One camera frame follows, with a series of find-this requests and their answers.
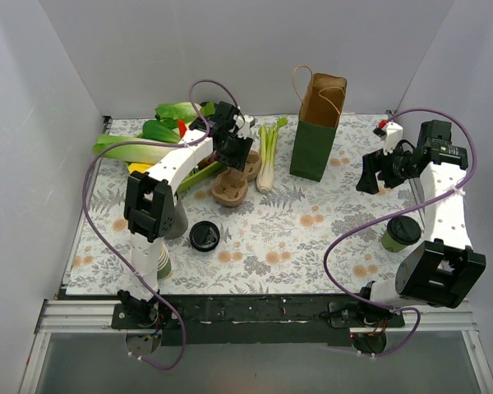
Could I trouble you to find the brown cardboard cup carrier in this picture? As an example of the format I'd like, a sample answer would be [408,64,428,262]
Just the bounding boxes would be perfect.
[211,167,248,208]

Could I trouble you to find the black coffee cup lid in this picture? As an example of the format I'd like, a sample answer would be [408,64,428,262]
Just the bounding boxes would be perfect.
[386,216,422,246]

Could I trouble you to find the stack of green paper cups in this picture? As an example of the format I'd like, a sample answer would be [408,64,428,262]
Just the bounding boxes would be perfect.
[157,243,172,280]

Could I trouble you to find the single green paper cup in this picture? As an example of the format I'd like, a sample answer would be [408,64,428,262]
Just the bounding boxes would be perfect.
[381,230,411,253]

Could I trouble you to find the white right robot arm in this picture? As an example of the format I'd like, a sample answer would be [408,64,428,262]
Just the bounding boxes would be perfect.
[355,120,486,327]

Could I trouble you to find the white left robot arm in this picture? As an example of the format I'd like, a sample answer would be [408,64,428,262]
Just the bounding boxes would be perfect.
[117,102,255,328]

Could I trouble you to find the celery stalk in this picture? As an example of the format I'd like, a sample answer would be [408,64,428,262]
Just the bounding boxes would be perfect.
[256,117,288,194]

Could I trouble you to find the red carrot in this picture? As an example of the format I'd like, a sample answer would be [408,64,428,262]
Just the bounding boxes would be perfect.
[177,119,187,139]

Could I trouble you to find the green bok choy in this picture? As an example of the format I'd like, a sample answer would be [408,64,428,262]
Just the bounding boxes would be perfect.
[142,120,181,144]

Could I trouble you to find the floral table mat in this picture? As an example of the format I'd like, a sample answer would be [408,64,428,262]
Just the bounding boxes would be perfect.
[65,113,447,296]

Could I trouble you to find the green paper bag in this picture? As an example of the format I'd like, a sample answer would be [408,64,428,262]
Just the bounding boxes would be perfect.
[289,72,348,181]

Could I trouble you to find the grey straw holder cup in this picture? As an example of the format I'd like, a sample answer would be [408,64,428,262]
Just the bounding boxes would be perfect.
[165,200,188,240]

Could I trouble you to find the yellow corn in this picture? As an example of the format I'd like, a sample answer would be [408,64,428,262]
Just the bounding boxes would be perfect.
[127,163,151,173]

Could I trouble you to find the green vegetable tray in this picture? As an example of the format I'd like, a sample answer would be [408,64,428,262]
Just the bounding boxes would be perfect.
[135,122,227,193]

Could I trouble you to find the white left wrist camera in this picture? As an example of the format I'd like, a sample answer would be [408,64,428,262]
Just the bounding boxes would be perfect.
[235,115,256,138]

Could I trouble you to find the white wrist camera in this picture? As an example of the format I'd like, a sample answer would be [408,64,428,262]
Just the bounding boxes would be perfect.
[373,120,403,155]
[235,115,256,138]

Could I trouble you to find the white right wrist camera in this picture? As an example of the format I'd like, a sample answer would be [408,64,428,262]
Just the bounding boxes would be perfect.
[373,120,403,155]

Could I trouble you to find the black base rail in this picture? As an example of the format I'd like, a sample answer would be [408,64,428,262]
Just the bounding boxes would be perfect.
[111,291,405,346]

